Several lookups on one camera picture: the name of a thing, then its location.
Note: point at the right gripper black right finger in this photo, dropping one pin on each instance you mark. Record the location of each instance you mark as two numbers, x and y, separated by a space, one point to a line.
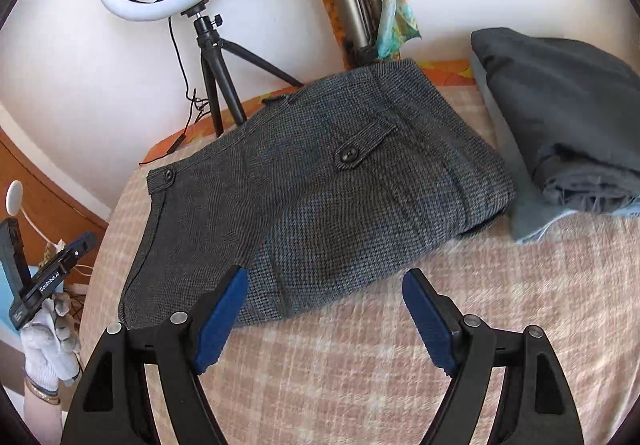
536 405

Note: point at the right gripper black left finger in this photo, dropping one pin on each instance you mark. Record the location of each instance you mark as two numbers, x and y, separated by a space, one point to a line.
112 403

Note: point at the grey houndstooth pants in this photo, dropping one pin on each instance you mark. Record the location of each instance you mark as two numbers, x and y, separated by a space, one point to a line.
321 193

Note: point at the left forearm pink sleeve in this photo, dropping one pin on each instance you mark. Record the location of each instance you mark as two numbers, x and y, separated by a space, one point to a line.
43 417

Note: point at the left hand white glove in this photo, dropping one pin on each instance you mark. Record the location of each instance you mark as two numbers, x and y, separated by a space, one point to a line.
50 343

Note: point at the light blue chair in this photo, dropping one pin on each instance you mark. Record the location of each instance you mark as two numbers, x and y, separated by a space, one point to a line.
6 300

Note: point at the brown wooden door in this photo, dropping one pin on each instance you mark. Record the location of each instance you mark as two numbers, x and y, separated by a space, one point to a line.
57 216

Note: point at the light blue folded garment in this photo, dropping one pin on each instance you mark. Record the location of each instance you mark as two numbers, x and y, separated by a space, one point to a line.
531 213

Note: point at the dark grey folded garment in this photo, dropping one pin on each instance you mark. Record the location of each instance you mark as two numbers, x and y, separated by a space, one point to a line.
573 110

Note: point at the black tripod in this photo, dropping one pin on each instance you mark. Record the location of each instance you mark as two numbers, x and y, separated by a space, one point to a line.
217 77

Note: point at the white round wall hook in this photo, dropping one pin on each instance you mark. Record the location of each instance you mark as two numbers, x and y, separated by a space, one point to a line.
14 206

